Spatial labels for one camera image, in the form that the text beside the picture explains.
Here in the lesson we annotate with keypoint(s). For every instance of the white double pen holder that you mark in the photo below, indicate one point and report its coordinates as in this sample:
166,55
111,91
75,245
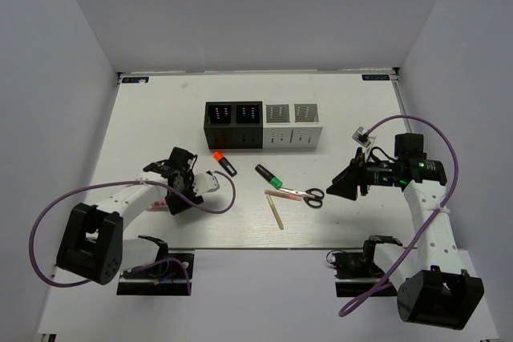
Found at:
291,126

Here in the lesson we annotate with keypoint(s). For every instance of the orange cap black highlighter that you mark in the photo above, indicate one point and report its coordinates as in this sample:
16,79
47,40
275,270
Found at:
225,164

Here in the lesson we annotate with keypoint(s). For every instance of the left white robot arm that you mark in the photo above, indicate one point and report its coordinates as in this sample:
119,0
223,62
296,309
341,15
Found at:
92,245

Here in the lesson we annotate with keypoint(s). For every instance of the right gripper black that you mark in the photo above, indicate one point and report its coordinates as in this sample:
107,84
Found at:
357,173

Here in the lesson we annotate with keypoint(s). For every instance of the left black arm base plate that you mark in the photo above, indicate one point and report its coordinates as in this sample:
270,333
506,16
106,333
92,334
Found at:
167,279

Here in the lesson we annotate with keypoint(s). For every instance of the slim orange pen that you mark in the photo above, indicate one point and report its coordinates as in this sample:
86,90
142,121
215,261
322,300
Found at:
283,195

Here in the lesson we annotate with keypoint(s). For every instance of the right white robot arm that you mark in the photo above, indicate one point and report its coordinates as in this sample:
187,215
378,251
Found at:
433,285

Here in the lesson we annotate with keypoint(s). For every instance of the slim yellow pen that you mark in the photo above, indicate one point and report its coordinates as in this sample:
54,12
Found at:
275,212

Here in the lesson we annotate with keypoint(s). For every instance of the black double pen holder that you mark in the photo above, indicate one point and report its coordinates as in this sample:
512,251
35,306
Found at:
234,125

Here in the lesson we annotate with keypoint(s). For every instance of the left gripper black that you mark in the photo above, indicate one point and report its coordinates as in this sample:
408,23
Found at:
188,179

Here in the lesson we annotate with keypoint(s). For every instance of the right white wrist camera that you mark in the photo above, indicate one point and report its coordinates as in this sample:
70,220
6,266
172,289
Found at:
363,138

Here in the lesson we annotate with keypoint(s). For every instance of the green cap black highlighter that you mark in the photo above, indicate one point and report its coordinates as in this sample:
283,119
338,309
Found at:
268,176

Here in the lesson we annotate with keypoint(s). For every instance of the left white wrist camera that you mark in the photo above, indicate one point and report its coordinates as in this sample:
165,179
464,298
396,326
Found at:
205,183

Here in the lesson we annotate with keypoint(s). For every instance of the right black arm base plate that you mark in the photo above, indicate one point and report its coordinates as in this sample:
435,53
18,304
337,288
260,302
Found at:
353,273

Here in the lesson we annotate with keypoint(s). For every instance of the black handled scissors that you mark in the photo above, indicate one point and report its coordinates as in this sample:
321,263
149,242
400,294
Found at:
312,197

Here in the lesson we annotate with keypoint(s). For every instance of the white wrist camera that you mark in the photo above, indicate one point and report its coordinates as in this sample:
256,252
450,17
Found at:
205,183
363,138

